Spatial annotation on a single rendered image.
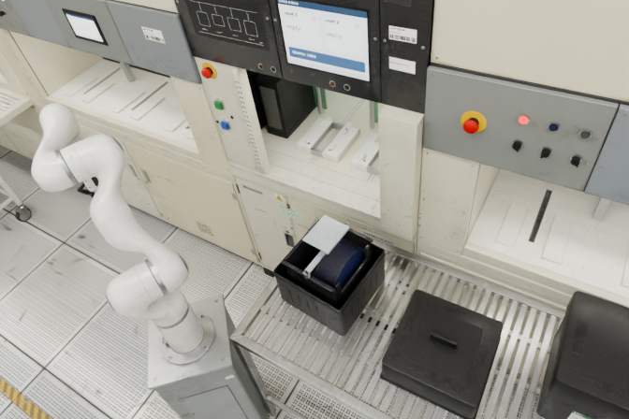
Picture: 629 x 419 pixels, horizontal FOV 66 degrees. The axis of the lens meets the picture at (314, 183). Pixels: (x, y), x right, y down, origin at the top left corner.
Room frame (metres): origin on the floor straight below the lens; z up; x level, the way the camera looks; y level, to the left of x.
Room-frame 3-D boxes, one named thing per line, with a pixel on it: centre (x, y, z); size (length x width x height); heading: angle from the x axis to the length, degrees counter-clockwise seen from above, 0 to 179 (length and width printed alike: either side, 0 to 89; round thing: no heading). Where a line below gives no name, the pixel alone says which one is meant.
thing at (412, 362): (0.64, -0.31, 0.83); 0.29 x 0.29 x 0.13; 54
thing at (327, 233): (0.95, -0.01, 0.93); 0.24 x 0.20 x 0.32; 137
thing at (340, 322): (0.95, -0.01, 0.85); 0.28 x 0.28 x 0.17; 47
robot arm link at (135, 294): (0.83, 0.55, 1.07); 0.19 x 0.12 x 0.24; 118
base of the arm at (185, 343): (0.84, 0.52, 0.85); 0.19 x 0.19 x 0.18
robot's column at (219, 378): (0.84, 0.52, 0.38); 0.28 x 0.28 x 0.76; 8
